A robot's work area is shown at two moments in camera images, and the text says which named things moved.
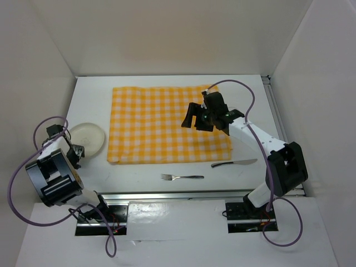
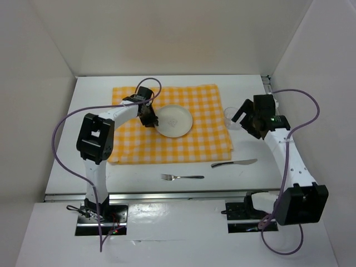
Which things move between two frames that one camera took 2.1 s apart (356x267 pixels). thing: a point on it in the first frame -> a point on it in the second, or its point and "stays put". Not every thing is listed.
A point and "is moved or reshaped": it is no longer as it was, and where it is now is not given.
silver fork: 172,177 stays put
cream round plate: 89,135 is moved or reshaped
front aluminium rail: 110,198 stays put
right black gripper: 193,109 -> 247,108
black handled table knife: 240,162 stays put
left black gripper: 78,151 -> 153,119
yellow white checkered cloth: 146,125 stays put
